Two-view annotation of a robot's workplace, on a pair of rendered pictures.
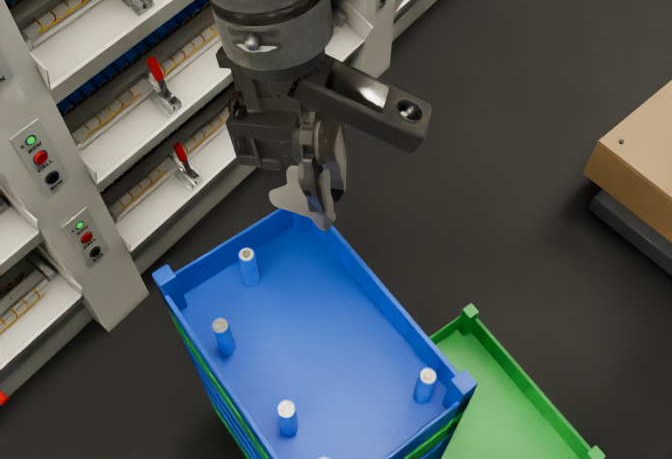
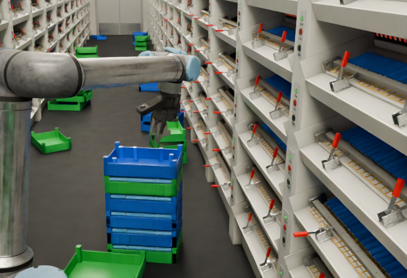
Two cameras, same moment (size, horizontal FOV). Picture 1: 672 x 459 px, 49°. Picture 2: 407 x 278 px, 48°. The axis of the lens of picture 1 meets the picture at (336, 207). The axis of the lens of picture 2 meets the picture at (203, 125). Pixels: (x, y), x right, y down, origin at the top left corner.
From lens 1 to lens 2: 2.07 m
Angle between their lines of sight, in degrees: 95
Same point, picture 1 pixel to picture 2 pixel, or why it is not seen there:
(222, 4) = not seen: hidden behind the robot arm
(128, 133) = (246, 182)
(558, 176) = not seen: outside the picture
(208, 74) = (254, 198)
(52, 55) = (246, 134)
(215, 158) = (251, 238)
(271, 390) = (145, 162)
